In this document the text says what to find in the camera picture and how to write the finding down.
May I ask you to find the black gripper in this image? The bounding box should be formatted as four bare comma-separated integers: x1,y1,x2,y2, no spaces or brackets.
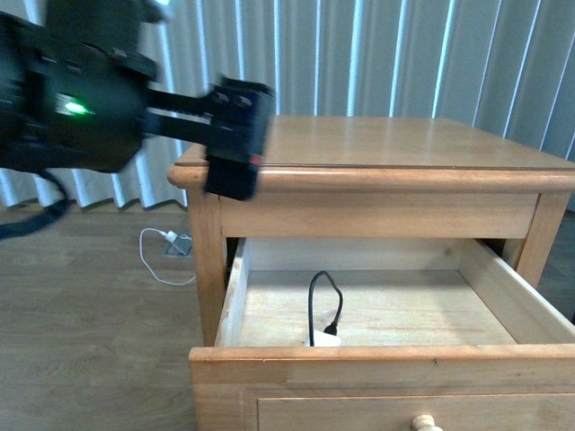
1,1,209,173

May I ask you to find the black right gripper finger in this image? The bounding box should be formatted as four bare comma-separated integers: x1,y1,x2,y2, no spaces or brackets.
203,76,275,200

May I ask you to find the black charger cable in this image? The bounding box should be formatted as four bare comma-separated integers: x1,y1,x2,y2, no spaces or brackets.
307,269,344,342

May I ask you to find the white charger adapter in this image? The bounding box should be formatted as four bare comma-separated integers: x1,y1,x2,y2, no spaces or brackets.
303,330,342,347

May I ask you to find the wooden drawer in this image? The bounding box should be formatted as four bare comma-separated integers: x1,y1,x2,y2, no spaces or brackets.
190,238,574,430

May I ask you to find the open metal floor socket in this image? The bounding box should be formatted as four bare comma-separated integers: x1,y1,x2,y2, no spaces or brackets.
162,231,192,258

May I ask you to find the wooden nightstand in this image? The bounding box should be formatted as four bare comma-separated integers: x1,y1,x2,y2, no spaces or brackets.
167,114,575,431

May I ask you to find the pale blue curtain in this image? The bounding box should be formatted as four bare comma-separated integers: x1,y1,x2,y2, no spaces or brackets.
0,0,575,210

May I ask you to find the round wooden upper knob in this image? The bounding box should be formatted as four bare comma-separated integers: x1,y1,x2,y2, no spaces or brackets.
411,414,436,431

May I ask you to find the white floor charger cable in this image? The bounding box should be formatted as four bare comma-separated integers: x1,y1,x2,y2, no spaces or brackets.
138,226,197,286

